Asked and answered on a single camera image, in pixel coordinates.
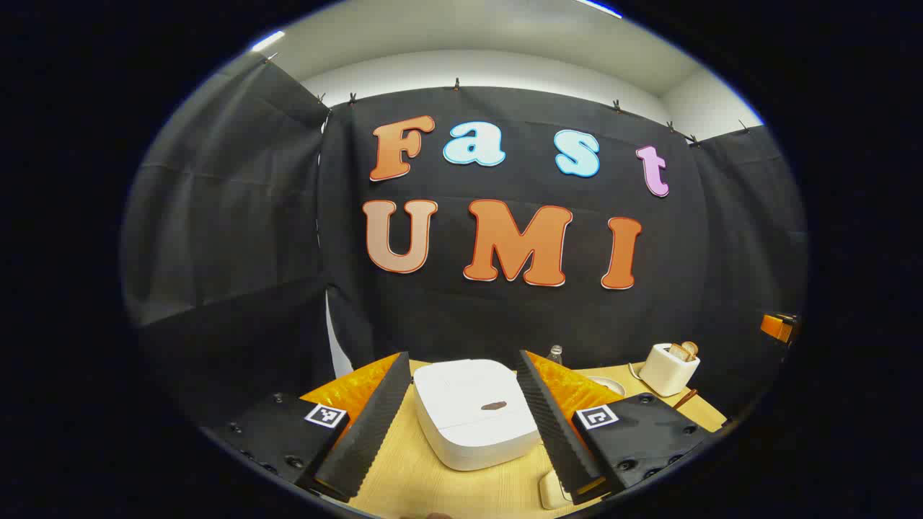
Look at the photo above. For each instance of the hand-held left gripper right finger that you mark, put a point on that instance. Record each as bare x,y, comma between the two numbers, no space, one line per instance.
559,432

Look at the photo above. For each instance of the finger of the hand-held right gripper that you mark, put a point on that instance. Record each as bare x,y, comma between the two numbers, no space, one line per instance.
775,328

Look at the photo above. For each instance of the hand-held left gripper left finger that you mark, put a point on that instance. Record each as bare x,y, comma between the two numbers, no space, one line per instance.
368,432

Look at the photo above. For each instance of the white rice cooker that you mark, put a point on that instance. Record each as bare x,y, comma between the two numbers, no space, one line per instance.
469,432

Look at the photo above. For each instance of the white round plate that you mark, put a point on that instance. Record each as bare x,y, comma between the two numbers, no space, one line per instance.
613,386

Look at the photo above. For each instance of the clear plastic water bottle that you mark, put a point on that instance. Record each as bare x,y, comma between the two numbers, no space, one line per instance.
554,355

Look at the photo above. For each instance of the rounded toast slice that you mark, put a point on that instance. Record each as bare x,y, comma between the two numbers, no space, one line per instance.
691,349

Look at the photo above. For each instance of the square toast slice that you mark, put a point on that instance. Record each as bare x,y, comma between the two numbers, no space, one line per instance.
678,352

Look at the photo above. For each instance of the white toaster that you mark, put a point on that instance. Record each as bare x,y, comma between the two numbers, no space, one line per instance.
663,371

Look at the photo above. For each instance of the row of small cloth clips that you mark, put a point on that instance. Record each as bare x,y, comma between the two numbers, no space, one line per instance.
456,85

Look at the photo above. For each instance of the ceiling light strip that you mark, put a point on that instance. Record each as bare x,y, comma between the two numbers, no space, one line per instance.
602,7
268,40

